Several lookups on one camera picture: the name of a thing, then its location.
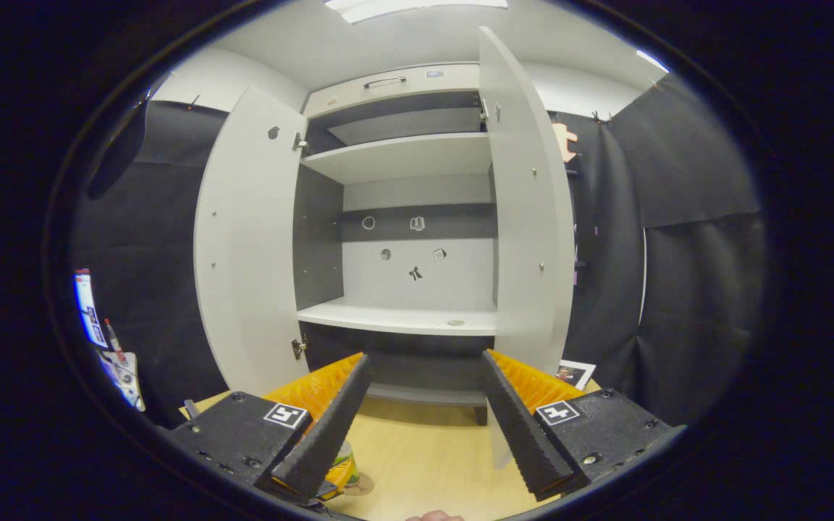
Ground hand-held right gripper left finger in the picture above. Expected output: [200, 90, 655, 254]
[169, 352, 373, 502]

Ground grey cabinet drawer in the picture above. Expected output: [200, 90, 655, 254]
[303, 64, 481, 119]

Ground green label bottle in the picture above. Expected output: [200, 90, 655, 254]
[314, 440, 361, 501]

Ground grey cabinet door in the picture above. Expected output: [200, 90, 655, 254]
[194, 87, 309, 397]
[479, 27, 576, 377]

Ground white photo book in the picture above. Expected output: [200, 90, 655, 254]
[556, 359, 597, 392]

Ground long ceiling light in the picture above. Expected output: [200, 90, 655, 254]
[324, 0, 509, 24]

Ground grey cabinet shelf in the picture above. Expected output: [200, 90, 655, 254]
[300, 132, 494, 185]
[298, 297, 498, 337]

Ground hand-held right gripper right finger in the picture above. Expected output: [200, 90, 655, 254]
[482, 349, 687, 502]

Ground black backdrop cloth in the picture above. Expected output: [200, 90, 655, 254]
[69, 72, 769, 431]

